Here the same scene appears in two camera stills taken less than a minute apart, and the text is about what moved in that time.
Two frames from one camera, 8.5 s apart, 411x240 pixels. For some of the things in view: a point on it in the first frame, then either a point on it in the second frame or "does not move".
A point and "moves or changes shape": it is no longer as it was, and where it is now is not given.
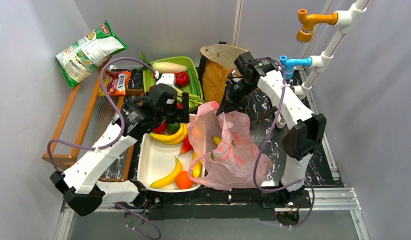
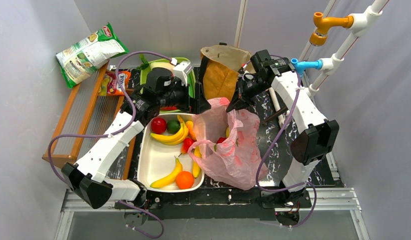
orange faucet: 307,21 -> 319,37
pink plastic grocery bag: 231,159 moves or changes shape
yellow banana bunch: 173,138 does not move
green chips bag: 85,55 does not move
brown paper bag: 216,62 does not move
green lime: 173,128 does not move
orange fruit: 183,180 does not move
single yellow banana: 217,140 -> 227,132
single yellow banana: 171,179 does not move
